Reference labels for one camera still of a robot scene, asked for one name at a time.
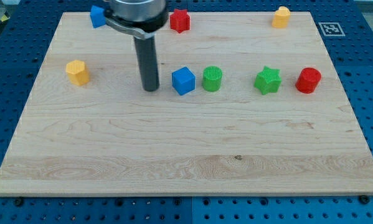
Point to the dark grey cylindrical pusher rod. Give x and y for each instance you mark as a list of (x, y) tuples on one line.
[(147, 62)]

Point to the blue triangle block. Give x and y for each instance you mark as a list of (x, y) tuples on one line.
[(97, 16)]

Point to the yellow hexagon block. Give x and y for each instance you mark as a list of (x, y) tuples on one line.
[(77, 72)]

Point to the red star block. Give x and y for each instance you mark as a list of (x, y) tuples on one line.
[(180, 20)]

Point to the blue cube block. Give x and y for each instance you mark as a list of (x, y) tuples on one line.
[(183, 81)]

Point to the green cylinder block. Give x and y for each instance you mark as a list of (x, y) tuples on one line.
[(212, 78)]

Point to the wooden board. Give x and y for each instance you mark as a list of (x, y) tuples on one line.
[(110, 138)]

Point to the green star block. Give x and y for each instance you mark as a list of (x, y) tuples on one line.
[(268, 80)]

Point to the yellow heart block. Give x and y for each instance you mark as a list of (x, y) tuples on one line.
[(281, 17)]

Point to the red cylinder block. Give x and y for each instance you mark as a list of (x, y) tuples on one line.
[(308, 80)]

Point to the white fiducial marker tag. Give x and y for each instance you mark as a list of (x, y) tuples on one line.
[(331, 29)]

